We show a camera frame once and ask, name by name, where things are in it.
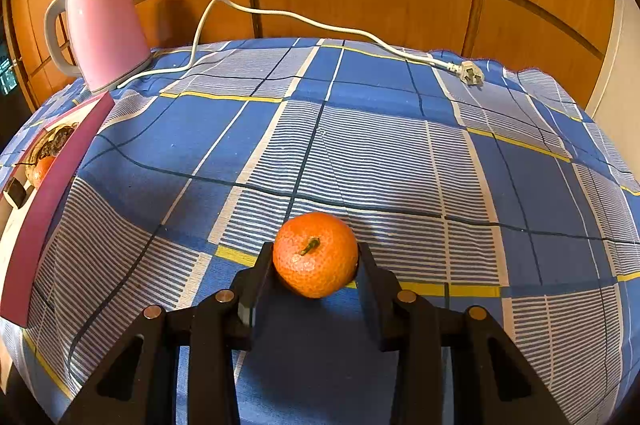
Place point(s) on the wooden wardrobe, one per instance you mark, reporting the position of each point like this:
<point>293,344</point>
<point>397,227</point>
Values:
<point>375,5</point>

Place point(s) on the blue plaid tablecloth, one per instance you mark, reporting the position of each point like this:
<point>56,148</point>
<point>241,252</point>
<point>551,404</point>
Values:
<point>400,155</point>

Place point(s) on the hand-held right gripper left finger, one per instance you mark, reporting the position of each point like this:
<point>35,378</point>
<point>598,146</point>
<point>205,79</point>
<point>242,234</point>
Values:
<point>260,285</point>

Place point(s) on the dark window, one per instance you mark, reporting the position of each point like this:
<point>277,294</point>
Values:
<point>6,75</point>

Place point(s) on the pink electric kettle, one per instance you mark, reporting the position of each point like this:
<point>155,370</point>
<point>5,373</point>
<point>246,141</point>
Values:
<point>105,35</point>

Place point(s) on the pink and white shallow box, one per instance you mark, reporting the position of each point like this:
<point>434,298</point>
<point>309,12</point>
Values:
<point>55,200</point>

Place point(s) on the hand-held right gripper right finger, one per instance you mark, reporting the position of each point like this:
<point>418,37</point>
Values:
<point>372,300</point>

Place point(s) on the orange tangerine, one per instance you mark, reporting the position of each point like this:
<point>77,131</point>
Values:
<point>44,170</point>
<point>315,255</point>

